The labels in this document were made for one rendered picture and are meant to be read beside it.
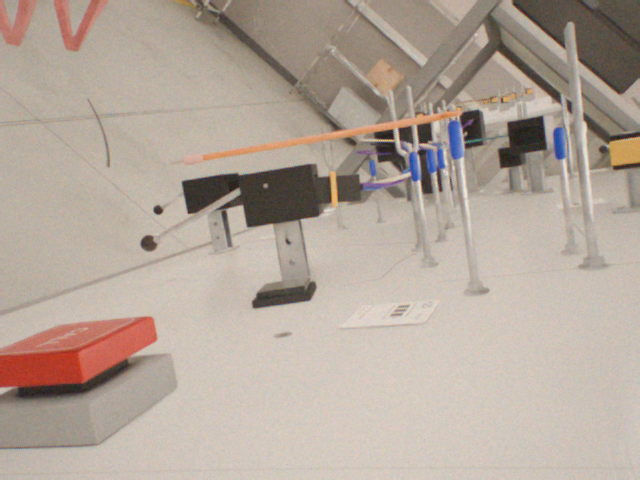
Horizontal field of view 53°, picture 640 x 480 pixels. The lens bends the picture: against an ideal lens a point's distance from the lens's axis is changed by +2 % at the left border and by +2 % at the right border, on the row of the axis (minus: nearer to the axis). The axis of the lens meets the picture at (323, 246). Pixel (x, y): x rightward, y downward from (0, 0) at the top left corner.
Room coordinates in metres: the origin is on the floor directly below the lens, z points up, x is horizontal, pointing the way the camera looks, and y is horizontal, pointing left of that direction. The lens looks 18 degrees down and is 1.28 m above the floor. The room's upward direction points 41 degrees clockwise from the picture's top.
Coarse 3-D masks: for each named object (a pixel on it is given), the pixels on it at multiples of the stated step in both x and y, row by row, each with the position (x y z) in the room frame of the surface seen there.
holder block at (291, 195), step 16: (240, 176) 0.45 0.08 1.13; (256, 176) 0.45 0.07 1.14; (272, 176) 0.45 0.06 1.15; (288, 176) 0.45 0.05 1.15; (304, 176) 0.45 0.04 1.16; (256, 192) 0.45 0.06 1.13; (272, 192) 0.45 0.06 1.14; (288, 192) 0.45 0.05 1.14; (304, 192) 0.45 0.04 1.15; (256, 208) 0.45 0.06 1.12; (272, 208) 0.45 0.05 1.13; (288, 208) 0.45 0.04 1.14; (304, 208) 0.45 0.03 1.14; (320, 208) 0.47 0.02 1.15; (256, 224) 0.44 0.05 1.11
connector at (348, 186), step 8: (320, 176) 0.46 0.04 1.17; (328, 176) 0.46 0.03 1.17; (336, 176) 0.46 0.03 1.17; (344, 176) 0.46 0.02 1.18; (352, 176) 0.47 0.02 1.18; (320, 184) 0.46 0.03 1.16; (328, 184) 0.46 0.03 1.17; (336, 184) 0.46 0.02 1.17; (344, 184) 0.46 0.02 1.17; (352, 184) 0.47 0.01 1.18; (360, 184) 0.47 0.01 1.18; (320, 192) 0.46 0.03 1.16; (328, 192) 0.46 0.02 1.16; (344, 192) 0.46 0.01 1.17; (352, 192) 0.46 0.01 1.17; (320, 200) 0.46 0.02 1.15; (328, 200) 0.46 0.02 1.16; (344, 200) 0.46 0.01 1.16; (352, 200) 0.46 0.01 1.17; (360, 200) 0.47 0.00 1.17
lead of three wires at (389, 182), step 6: (408, 150) 0.55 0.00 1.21; (414, 150) 0.54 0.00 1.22; (408, 168) 0.51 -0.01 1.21; (402, 174) 0.50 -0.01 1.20; (408, 174) 0.50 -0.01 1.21; (384, 180) 0.49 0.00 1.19; (390, 180) 0.49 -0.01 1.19; (396, 180) 0.49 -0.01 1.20; (402, 180) 0.50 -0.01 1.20; (366, 186) 0.48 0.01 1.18; (372, 186) 0.48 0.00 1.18; (378, 186) 0.48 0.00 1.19; (384, 186) 0.49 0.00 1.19; (390, 186) 0.49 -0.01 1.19
